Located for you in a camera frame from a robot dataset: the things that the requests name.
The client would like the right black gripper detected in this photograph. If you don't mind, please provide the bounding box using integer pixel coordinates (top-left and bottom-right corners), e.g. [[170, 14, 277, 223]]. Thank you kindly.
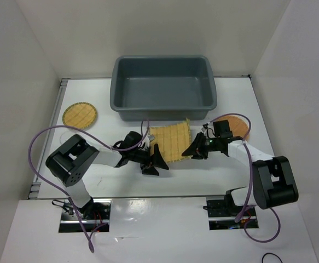
[[181, 131, 220, 159]]

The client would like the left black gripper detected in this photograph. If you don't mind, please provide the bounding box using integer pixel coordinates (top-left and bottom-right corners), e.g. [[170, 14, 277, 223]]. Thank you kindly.
[[129, 144, 169, 176]]

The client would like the square bamboo mat tray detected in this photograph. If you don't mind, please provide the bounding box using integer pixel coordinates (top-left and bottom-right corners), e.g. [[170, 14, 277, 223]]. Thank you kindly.
[[150, 119, 192, 163]]

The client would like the round orange woven tray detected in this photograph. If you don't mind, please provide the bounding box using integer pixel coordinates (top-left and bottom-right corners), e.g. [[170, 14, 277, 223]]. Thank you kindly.
[[218, 115, 248, 137]]

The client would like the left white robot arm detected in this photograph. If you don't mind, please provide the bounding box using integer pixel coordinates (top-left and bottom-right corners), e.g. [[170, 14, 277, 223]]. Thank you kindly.
[[45, 131, 169, 219]]

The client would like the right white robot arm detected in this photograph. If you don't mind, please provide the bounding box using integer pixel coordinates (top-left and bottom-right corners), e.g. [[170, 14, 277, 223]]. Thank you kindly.
[[182, 119, 299, 221]]

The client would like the grey plastic bin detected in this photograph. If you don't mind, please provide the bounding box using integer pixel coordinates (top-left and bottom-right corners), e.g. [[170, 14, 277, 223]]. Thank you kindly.
[[110, 55, 218, 121]]

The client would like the round green-rimmed bamboo tray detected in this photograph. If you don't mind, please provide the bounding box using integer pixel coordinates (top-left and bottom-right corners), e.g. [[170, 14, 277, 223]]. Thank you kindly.
[[62, 102, 97, 129]]

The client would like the clear glass bowl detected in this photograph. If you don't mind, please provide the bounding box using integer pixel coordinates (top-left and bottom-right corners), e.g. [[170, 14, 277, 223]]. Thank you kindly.
[[59, 130, 78, 145]]

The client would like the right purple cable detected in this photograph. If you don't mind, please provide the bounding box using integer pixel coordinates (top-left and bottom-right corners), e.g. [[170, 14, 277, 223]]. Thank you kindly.
[[202, 112, 282, 243]]

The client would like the purple cable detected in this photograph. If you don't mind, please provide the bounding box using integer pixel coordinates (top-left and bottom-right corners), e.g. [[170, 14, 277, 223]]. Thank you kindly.
[[202, 112, 282, 243], [28, 118, 152, 253]]

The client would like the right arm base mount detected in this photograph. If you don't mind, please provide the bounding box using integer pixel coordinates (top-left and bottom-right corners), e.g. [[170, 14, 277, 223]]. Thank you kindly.
[[202, 195, 259, 230]]

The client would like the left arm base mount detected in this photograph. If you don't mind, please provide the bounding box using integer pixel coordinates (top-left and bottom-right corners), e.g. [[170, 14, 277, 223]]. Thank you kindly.
[[51, 199, 112, 233]]

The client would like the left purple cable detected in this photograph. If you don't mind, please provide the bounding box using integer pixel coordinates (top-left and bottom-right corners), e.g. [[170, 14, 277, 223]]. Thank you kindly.
[[28, 118, 152, 253]]

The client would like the aluminium table edge rail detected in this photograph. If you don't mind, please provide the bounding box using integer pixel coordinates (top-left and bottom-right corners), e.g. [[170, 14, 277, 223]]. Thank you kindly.
[[27, 78, 70, 195]]

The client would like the black cable loop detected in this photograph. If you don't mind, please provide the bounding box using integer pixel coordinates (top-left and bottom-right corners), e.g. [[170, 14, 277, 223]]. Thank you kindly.
[[262, 253, 284, 263]]

